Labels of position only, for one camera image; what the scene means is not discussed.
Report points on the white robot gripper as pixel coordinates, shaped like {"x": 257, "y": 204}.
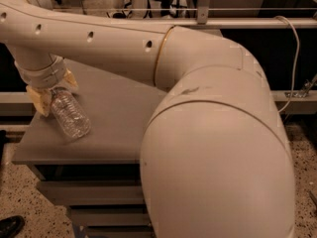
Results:
{"x": 45, "y": 77}

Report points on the clear plastic water bottle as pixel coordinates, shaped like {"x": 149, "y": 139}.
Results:
{"x": 69, "y": 114}

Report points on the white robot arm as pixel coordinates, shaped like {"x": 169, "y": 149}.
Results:
{"x": 257, "y": 167}

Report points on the grey drawer cabinet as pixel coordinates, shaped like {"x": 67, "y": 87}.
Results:
{"x": 82, "y": 142}

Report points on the top grey drawer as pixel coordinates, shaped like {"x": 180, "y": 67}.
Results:
{"x": 72, "y": 193}

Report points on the grey drawer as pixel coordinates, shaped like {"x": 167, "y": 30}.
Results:
{"x": 72, "y": 193}
{"x": 109, "y": 217}
{"x": 120, "y": 232}

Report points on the middle grey drawer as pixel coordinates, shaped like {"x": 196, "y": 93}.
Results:
{"x": 109, "y": 217}

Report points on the black shoe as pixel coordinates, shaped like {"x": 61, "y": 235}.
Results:
{"x": 11, "y": 226}

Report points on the bottom grey drawer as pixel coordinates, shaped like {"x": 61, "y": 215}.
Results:
{"x": 120, "y": 232}

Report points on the grey metal railing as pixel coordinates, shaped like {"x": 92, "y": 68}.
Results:
{"x": 206, "y": 14}

